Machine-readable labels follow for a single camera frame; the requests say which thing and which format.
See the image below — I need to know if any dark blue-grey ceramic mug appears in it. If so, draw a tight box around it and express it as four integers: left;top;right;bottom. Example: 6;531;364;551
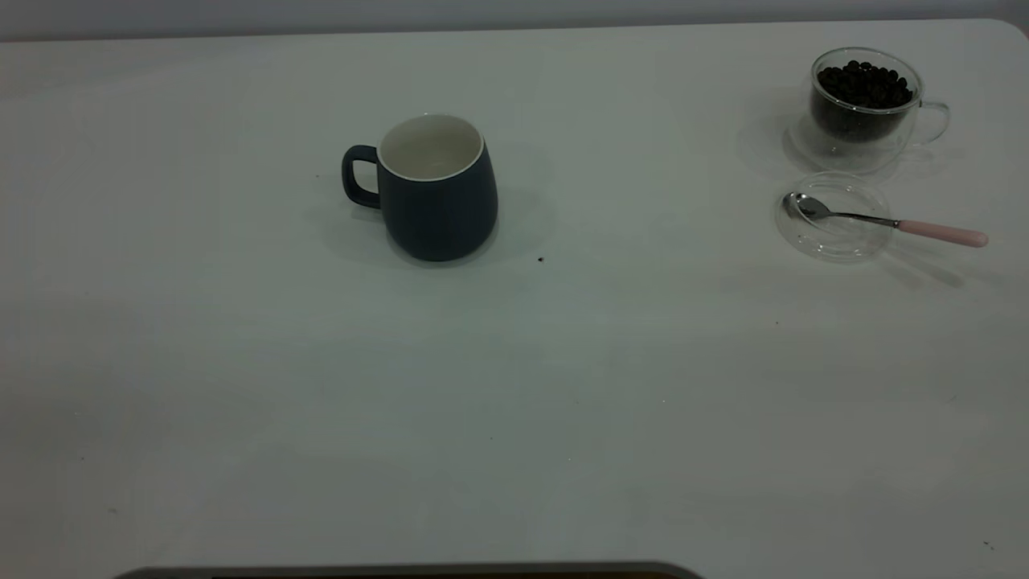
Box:
342;113;499;263

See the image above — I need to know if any metal spoon with pink handle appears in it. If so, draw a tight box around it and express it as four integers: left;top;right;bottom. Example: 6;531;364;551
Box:
784;191;990;248

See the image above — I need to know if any clear round glass lid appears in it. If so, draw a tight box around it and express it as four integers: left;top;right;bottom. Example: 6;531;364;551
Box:
776;171;893;264

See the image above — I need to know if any pile of coffee beans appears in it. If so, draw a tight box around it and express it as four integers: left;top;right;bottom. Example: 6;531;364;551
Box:
812;60;916;144

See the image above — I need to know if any clear double-wall glass cup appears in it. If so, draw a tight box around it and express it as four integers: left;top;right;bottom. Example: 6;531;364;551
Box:
788;47;952;175

